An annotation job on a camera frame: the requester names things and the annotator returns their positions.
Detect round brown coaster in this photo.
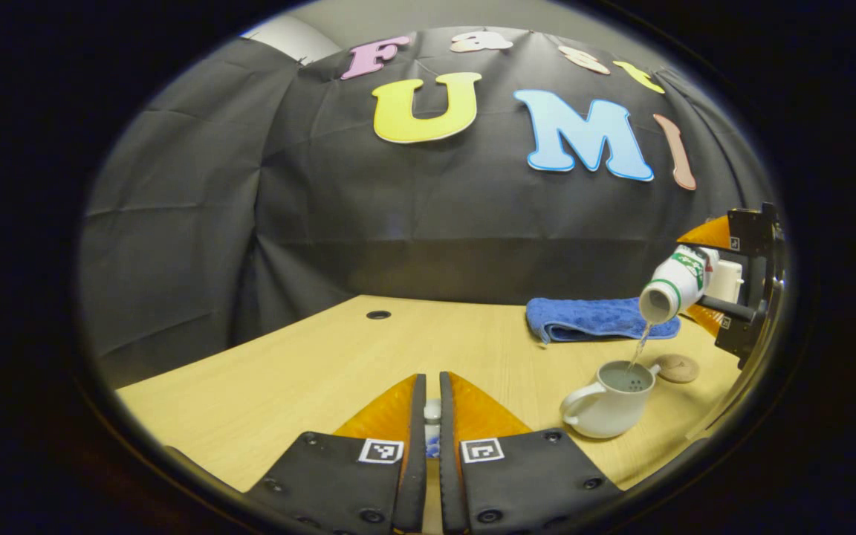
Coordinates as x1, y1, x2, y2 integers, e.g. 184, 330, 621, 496
655, 354, 700, 384

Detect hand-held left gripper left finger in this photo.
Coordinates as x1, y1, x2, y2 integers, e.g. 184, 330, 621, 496
246, 373, 427, 535

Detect white plastic water bottle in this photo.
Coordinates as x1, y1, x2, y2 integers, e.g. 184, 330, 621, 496
638, 245, 719, 325

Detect black backdrop cloth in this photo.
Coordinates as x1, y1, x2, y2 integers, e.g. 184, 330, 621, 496
79, 26, 778, 387

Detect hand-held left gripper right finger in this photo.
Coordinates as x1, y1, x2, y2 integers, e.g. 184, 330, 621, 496
439, 372, 626, 535

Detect blue towel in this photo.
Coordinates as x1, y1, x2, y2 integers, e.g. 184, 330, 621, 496
525, 297, 681, 347

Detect white ceramic teacup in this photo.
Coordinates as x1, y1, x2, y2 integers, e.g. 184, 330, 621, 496
560, 360, 661, 439

